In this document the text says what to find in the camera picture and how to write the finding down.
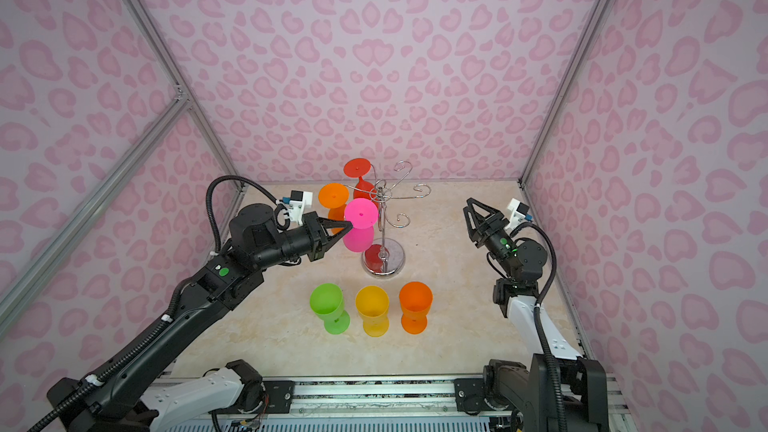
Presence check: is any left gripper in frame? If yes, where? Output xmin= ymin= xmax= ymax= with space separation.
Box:
xmin=254 ymin=212 xmax=352 ymax=273

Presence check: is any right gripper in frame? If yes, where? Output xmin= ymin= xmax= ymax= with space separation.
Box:
xmin=463 ymin=203 xmax=521 ymax=281

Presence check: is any orange wine glass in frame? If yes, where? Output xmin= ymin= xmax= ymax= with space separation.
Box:
xmin=399 ymin=281 xmax=433 ymax=335
xmin=318 ymin=183 xmax=349 ymax=221

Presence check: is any pink wine glass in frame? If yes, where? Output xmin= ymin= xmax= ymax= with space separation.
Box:
xmin=343 ymin=198 xmax=379 ymax=253

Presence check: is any green wine glass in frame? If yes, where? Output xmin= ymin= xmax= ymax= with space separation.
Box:
xmin=310 ymin=283 xmax=350 ymax=335

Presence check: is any red wine glass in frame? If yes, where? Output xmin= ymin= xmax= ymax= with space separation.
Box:
xmin=343 ymin=158 xmax=374 ymax=200

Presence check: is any yellow wine glass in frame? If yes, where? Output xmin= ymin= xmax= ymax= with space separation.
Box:
xmin=355 ymin=286 xmax=389 ymax=337

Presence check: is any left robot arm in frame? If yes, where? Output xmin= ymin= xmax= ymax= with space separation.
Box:
xmin=31 ymin=203 xmax=353 ymax=431

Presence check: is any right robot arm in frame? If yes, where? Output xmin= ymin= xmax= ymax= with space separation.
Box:
xmin=462 ymin=198 xmax=610 ymax=431

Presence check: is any chrome wine glass rack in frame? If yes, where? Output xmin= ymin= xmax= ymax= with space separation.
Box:
xmin=361 ymin=160 xmax=432 ymax=279

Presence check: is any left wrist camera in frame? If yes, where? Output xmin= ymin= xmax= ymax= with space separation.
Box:
xmin=276 ymin=190 xmax=314 ymax=226

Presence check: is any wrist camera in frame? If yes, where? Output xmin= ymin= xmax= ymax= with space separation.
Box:
xmin=276 ymin=190 xmax=314 ymax=226
xmin=505 ymin=198 xmax=533 ymax=231

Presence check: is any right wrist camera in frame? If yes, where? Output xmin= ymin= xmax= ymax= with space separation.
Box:
xmin=505 ymin=198 xmax=533 ymax=231

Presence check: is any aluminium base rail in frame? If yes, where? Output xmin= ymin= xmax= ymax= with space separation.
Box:
xmin=110 ymin=371 xmax=637 ymax=432

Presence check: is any aluminium frame strut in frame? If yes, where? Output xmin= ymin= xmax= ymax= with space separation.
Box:
xmin=1 ymin=92 xmax=189 ymax=337

